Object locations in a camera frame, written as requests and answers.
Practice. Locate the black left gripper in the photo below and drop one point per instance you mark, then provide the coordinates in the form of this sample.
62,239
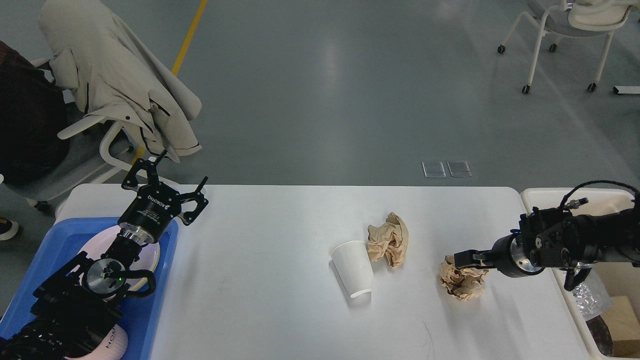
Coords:
149,209

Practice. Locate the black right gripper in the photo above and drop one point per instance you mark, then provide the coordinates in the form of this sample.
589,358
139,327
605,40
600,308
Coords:
507,255

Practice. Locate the pink plate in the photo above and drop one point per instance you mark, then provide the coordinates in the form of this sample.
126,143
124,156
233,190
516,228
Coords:
148,257

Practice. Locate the brown paper ball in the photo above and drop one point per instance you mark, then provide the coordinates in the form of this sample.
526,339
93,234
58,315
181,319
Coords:
389,241

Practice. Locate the white paper cup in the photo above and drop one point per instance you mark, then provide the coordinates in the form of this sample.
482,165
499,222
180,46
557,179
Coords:
354,268

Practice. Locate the brown paper bag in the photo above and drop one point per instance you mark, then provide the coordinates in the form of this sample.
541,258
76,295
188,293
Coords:
622,320

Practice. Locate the pink mug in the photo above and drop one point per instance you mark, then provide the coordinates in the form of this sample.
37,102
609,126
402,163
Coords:
112,347

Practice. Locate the silver foil bubble bag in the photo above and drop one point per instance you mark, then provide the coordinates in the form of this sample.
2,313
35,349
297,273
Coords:
592,297

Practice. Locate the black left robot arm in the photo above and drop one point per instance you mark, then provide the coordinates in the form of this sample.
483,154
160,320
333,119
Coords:
78,306

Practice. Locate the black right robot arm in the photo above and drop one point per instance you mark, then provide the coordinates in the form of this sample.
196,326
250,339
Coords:
555,238

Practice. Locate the white chair with coat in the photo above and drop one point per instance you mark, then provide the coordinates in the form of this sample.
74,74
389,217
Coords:
99,149

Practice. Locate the floor outlet plates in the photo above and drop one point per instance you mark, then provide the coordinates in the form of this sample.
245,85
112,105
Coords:
440,169

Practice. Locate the blue plastic tray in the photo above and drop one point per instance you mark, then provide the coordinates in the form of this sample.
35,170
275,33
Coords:
61,243

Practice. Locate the beige coat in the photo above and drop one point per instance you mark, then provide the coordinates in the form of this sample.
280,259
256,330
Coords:
111,73

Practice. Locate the person in dark clothes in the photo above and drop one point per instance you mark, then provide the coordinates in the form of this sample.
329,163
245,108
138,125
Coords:
32,112

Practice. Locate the beige plastic bin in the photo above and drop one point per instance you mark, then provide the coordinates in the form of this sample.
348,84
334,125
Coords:
601,202

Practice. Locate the white furniture foot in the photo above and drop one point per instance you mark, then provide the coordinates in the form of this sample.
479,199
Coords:
626,90

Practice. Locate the white chair on wheels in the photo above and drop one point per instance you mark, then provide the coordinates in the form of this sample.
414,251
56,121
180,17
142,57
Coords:
580,19

